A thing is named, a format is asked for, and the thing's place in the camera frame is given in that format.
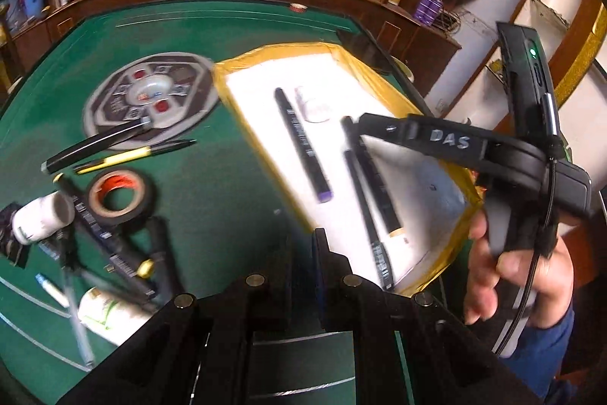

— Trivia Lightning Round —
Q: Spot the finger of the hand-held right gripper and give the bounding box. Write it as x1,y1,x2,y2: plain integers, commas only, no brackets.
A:
355,113,500,171

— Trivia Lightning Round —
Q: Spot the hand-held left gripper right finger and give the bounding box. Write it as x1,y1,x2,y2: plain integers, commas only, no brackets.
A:
312,228,542,405

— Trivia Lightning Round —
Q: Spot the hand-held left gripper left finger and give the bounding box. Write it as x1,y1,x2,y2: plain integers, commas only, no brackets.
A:
59,243,294,405

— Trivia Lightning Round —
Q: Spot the thick black marker gold ring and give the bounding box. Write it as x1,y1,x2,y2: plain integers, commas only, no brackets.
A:
141,217,187,298

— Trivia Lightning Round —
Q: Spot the black tape roll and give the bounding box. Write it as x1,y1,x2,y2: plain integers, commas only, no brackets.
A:
87,170,157,226

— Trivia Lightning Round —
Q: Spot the white bottle with green label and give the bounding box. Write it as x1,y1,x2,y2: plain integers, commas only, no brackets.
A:
78,286,153,347

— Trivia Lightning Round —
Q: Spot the white tray with yellow edge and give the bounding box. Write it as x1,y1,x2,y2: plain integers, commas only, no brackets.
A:
212,41,485,298

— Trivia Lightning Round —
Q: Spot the yellow and black pen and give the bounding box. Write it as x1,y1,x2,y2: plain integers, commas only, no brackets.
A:
73,139,198,175

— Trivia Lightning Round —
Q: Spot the clear plastic pen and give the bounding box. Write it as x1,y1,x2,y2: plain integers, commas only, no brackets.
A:
61,234,96,369

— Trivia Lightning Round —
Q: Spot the small blue and white tube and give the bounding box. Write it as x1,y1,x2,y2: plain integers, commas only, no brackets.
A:
35,273,70,309

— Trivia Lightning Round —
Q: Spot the black marker with grey ends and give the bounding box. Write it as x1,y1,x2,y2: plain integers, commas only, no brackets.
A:
41,117,153,175

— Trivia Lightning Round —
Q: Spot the person's right forearm blue sleeve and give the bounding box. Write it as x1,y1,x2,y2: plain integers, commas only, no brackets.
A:
510,307,590,403

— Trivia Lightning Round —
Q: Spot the person's right hand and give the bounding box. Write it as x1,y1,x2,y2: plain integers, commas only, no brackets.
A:
463,210,576,330

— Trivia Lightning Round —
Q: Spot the thick black pen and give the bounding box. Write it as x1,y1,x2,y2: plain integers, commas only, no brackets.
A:
342,116,405,238

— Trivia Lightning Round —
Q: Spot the thin black pen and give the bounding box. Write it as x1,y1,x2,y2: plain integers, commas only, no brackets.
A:
343,149,395,290

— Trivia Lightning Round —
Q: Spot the small clear bottle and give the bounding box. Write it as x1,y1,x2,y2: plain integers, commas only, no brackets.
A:
293,85,331,124

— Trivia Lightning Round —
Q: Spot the black marker with purple end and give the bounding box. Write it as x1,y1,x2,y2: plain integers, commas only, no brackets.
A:
274,87,335,203

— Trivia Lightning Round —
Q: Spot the round grey table emblem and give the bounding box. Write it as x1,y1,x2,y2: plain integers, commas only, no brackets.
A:
82,52,222,150

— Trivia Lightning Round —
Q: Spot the black and white box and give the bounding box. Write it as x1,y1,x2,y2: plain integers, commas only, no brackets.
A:
0,205,30,269

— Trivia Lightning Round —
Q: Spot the wire basket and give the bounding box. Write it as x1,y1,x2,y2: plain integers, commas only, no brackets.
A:
433,8,461,34

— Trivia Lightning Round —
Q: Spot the gold glitter wall trim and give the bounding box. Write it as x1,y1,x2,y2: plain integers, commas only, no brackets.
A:
554,1,607,108

